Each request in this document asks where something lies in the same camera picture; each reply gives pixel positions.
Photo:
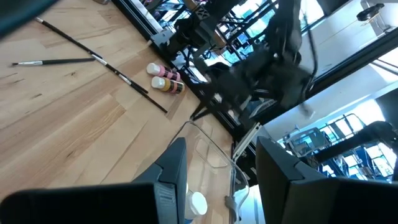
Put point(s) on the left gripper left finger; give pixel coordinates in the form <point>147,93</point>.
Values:
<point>93,205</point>

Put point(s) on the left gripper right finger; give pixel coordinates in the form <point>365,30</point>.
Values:
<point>311,202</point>

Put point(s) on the clear plastic bin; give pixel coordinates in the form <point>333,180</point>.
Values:
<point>217,174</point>

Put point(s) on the small blue paint bottle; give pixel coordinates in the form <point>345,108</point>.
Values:
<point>197,203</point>

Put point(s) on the thin black paintbrush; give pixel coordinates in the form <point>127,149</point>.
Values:
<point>71,40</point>
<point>62,61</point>
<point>140,92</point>

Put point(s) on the small yellow paint bottle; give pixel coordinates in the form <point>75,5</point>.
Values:
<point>169,85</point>

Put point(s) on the small pink paint bottle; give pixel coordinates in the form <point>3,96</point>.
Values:
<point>164,72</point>

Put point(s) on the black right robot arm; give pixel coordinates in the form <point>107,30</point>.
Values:
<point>273,71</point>

